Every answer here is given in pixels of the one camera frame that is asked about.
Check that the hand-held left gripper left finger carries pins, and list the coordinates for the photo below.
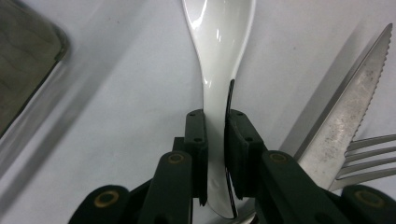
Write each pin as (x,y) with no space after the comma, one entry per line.
(197,149)

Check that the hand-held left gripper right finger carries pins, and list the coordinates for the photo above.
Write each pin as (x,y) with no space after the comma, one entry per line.
(243,155)

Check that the white ceramic spoon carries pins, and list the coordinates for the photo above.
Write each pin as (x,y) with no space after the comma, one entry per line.
(218,46)

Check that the metal fork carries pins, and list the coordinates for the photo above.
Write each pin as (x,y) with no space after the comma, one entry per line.
(370,155)

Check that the clear grey plastic bin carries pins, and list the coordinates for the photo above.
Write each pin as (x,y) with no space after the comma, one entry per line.
(25,62)

